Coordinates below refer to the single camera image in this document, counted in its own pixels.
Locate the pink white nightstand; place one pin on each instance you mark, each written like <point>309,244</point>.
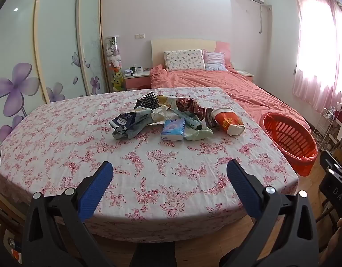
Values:
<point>246,75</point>
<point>137,82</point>

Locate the white wall outlet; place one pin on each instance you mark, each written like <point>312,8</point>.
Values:
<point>139,36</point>

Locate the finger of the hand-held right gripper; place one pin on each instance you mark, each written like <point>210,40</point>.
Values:
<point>330,161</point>

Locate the grey and navy cloth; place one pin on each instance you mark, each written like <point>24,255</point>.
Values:
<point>126,121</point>

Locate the light green sock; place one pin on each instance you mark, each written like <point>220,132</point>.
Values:
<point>196,135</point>

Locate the pink curtain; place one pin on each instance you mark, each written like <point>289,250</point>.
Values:
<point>318,55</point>

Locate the light blue cream tube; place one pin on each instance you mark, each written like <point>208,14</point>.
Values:
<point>187,117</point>

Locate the red plaid scrunchie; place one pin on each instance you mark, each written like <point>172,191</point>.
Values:
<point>187,105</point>

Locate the floral print pillow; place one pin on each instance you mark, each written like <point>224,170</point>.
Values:
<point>183,59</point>

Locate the beige pink headboard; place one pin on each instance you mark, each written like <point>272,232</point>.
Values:
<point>182,45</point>

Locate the orange duvet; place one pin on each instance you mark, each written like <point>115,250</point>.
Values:
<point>215,86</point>

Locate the flower print sliding wardrobe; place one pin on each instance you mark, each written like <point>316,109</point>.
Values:
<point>56,47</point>

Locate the white mug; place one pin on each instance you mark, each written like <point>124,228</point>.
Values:
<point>139,69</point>

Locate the orange plastic basket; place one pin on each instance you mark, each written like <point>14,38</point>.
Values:
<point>289,139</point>

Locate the red white paper cup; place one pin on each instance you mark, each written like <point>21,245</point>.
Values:
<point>228,121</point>

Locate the pink striped pillow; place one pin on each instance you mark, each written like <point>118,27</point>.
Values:
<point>214,61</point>

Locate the cream snack wrapper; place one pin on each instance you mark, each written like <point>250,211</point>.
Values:
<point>166,100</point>

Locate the plush toy display case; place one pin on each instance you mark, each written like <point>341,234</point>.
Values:
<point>115,61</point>

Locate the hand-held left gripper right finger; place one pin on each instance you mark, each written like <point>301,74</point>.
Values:
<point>243,190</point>

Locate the pink floral tablecloth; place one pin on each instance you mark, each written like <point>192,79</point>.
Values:
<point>171,169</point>

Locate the white wall pipe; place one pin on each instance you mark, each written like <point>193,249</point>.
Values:
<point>261,19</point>

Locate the dark hair claw clip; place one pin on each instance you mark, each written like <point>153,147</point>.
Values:
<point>210,119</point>

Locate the black white polka dot cloth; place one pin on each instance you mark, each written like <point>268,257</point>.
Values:
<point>147,100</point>

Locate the white crumpled tissue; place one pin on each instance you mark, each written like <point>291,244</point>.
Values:
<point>159,114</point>

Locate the blue tissue pack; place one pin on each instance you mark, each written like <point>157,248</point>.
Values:
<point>173,129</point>

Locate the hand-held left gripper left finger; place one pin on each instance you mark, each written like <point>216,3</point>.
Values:
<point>95,190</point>

